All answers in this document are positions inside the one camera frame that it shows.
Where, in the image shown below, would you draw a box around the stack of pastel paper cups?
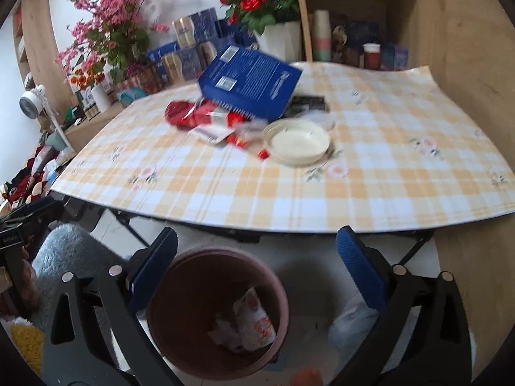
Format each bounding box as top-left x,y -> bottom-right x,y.
312,9 -> 331,62

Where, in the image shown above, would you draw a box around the red woven basket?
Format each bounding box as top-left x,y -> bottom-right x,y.
114,66 -> 162,98

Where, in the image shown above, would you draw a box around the stack of blue gift boxes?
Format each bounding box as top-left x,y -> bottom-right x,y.
145,7 -> 258,85

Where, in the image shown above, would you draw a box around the white orange crumpled wrapper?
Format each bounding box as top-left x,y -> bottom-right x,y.
232,287 -> 278,351

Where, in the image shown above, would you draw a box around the brown plastic trash bin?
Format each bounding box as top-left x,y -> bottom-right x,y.
145,247 -> 290,382

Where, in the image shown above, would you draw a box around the wooden shelf unit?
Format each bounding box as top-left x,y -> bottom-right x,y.
294,0 -> 421,69

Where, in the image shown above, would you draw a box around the dark brown jar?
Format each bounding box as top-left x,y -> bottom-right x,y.
346,46 -> 365,67

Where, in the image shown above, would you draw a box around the white crumpled paper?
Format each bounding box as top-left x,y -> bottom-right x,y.
207,314 -> 242,348

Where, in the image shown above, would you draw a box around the small blue box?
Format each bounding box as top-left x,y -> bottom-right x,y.
380,43 -> 409,70

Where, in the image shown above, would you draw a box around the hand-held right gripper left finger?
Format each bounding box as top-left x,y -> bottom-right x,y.
40,227 -> 186,386

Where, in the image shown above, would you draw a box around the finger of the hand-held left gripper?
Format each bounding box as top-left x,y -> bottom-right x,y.
12,197 -> 66,230

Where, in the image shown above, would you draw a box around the wooden side shelf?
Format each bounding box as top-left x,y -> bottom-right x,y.
11,0 -> 87,137

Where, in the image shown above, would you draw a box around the red foil wrapper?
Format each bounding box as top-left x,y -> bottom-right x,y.
165,100 -> 199,129

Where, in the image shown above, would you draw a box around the person's left leg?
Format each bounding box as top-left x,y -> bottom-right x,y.
31,224 -> 135,330

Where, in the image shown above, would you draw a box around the red cup with white lid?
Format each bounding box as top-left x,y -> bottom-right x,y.
363,43 -> 381,70

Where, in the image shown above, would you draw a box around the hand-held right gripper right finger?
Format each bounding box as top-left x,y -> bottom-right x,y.
336,225 -> 471,386

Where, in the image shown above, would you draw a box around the red rose plant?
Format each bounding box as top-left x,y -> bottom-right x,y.
220,0 -> 298,35

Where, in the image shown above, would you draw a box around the white desk fan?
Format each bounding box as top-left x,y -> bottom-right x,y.
19,84 -> 76,154

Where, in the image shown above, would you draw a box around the white angular vase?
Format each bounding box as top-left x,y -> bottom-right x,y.
253,20 -> 302,63

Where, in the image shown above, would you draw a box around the dark blue box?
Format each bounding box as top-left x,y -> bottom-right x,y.
350,21 -> 379,49

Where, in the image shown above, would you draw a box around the red white snack wrapper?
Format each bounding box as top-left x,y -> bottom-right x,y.
189,102 -> 248,149

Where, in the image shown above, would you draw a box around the black tissue packet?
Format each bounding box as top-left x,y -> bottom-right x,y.
290,95 -> 326,114

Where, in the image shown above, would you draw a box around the pink artificial blossom branches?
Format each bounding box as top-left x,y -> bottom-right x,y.
54,0 -> 170,85

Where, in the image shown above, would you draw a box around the orange artificial flowers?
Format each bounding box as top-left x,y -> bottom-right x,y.
68,65 -> 106,90

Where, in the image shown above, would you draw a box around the clear plastic lid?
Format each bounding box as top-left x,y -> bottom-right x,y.
300,112 -> 336,131

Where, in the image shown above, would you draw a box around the pile of colourful fabric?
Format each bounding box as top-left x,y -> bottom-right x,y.
0,145 -> 77,204

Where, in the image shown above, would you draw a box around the person's left hand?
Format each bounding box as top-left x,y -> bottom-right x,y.
0,247 -> 41,316

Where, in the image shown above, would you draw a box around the blue cardboard box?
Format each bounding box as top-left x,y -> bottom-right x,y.
198,45 -> 303,120

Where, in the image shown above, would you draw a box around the yellow plaid tablecloth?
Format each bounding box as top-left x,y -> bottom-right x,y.
48,61 -> 515,234

